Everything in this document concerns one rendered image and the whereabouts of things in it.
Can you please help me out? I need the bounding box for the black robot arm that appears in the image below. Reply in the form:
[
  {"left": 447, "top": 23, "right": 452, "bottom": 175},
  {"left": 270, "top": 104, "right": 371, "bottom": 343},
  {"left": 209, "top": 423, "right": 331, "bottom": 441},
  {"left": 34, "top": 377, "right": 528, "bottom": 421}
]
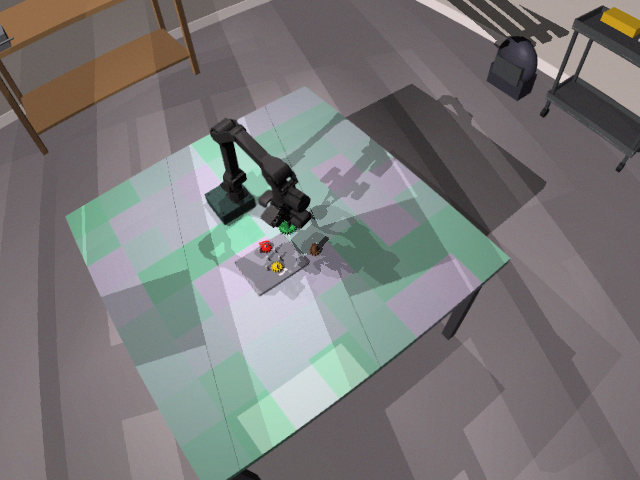
[{"left": 210, "top": 118, "right": 310, "bottom": 228}]

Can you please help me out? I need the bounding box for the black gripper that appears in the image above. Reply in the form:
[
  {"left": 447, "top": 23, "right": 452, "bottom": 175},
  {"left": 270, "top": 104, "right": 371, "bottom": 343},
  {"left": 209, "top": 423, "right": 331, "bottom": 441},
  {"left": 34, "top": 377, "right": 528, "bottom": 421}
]
[{"left": 258, "top": 189, "right": 311, "bottom": 229}]

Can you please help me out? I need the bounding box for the green gear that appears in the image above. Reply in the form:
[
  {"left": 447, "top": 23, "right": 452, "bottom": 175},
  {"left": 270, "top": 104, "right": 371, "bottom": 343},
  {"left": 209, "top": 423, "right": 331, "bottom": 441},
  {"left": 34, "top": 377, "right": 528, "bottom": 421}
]
[{"left": 279, "top": 220, "right": 297, "bottom": 235}]

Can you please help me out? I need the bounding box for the brown gear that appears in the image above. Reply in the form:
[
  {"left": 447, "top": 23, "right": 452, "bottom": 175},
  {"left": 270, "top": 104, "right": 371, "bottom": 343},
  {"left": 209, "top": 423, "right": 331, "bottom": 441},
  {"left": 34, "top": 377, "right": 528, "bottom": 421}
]
[{"left": 309, "top": 243, "right": 321, "bottom": 256}]

